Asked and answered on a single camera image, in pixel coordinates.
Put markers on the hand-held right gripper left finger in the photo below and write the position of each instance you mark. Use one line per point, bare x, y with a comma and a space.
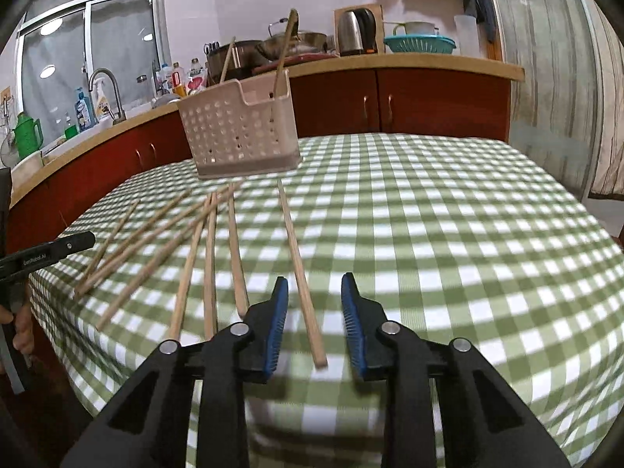
273, 331

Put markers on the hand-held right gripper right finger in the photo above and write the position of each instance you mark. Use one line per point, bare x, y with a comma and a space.
352, 331

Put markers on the white perforated utensil holder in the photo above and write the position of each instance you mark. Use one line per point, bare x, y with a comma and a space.
234, 131

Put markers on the person's left hand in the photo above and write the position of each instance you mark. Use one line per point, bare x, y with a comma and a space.
23, 339

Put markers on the green checked tablecloth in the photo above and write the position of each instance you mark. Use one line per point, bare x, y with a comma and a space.
438, 253

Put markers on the green thermos jug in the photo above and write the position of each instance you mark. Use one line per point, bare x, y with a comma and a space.
27, 136

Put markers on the small green cup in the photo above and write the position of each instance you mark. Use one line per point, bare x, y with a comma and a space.
71, 131

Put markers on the blue label soap bottle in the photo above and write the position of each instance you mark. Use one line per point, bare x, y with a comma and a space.
84, 112

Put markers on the white spray bottle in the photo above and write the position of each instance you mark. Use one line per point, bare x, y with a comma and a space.
102, 102

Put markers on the steel kitchen faucet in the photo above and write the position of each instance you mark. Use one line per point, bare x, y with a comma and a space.
114, 92

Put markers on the blue cap plastic bottle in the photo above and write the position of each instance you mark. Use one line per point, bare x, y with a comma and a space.
165, 80

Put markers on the sliding glass window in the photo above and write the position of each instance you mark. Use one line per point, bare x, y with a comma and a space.
97, 44

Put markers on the red label white bottle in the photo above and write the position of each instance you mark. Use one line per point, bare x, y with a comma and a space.
178, 80

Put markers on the dark cooking pot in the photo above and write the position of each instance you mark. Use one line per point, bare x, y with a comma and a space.
243, 58

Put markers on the wooden kitchen countertop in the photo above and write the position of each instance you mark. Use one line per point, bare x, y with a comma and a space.
438, 62

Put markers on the steel wok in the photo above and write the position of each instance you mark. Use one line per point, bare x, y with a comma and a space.
307, 41

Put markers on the teal plastic colander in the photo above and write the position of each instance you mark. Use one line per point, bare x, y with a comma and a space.
419, 45

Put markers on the steel electric kettle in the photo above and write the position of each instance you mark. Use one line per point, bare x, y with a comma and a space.
356, 34

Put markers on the wooden cutting board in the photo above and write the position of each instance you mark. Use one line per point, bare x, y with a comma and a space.
380, 24

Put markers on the white enamel pot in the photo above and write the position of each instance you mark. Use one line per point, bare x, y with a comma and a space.
417, 28

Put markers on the white plastic pitcher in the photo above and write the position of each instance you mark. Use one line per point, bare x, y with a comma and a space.
466, 34

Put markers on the striped curtain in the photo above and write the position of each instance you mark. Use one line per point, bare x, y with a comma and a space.
551, 58

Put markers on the dark hanging clothes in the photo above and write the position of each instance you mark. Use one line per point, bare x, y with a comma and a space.
475, 0

